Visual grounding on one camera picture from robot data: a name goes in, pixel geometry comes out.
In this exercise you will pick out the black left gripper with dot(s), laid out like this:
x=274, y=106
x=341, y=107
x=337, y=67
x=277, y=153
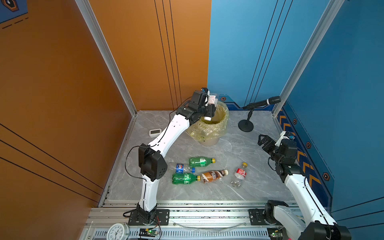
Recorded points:
x=210, y=108

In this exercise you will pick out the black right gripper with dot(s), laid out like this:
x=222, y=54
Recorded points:
x=271, y=142

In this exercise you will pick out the clear bottle red label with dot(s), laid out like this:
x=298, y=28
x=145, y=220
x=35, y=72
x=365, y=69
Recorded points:
x=239, y=175

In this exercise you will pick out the green bottle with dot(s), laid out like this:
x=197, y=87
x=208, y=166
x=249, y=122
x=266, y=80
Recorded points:
x=185, y=179
x=196, y=162

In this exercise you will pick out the small pepsi bottle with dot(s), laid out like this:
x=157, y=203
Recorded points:
x=184, y=168

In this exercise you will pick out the brown drink bottle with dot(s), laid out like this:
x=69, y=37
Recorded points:
x=213, y=175

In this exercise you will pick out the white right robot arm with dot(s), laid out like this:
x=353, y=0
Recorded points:
x=316, y=223

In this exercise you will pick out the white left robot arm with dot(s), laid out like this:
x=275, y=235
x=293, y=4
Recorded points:
x=152, y=162

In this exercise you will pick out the yellow plastic bin liner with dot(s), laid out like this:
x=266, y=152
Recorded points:
x=192, y=130

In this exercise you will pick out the beige bin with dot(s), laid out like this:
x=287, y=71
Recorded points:
x=209, y=132

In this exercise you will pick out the black microphone stand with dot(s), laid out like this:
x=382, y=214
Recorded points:
x=246, y=125

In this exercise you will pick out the black microphone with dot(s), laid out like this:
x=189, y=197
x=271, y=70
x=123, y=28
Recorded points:
x=267, y=102

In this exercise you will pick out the white digital clock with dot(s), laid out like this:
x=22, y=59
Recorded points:
x=155, y=133

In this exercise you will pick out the green circuit board right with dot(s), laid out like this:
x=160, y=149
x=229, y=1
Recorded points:
x=276, y=234

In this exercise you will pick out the green circuit board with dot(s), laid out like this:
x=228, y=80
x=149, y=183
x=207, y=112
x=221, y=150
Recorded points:
x=276, y=234
x=148, y=233

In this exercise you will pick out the green circuit board left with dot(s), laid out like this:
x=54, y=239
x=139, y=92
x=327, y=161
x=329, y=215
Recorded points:
x=148, y=233

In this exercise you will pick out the white analog clock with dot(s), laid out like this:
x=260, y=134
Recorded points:
x=118, y=231

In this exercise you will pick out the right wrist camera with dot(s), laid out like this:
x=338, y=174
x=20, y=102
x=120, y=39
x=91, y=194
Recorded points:
x=285, y=135

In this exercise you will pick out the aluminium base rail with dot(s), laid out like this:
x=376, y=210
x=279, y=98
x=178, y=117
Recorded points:
x=196, y=220

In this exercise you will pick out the aluminium corner post right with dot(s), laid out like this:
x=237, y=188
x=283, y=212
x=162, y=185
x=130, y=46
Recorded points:
x=318, y=34

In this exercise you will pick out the aluminium corner post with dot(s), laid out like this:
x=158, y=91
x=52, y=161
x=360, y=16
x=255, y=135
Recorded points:
x=101, y=42
x=318, y=34

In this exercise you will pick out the aluminium corner post left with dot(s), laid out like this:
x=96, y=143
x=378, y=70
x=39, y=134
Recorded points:
x=101, y=42

